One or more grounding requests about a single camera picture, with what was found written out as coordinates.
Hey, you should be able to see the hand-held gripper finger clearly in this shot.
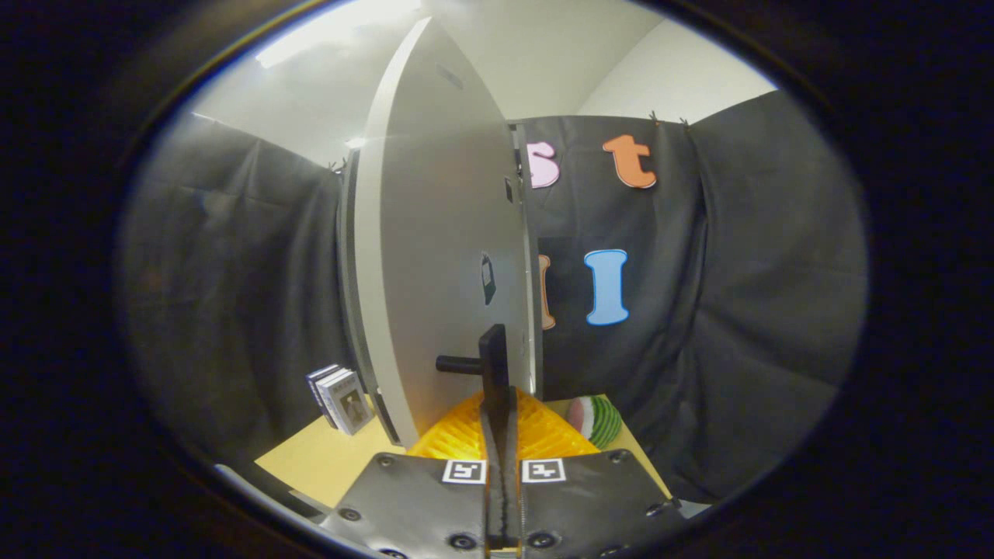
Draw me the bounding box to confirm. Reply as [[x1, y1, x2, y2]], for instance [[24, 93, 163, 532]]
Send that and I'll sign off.
[[501, 387, 686, 559], [320, 387, 502, 559]]

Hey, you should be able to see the black cabinet door handle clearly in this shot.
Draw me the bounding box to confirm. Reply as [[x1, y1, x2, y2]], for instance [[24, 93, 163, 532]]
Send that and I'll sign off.
[[436, 325, 509, 391]]

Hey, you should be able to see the white shoe cabinet door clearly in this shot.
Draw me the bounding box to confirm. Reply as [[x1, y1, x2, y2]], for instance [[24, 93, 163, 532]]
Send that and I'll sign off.
[[353, 17, 543, 450]]

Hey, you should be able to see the grey shoe cabinet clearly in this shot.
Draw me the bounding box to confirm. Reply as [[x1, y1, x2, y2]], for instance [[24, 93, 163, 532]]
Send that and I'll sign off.
[[336, 148, 405, 447]]

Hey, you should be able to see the watermelon slice toy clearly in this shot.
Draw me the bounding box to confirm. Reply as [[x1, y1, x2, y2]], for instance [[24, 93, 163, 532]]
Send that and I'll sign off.
[[567, 394, 624, 450]]

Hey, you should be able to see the small white printed box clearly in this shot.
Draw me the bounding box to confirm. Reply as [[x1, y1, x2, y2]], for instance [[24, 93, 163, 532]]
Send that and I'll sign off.
[[325, 370, 376, 436], [305, 363, 342, 429]]

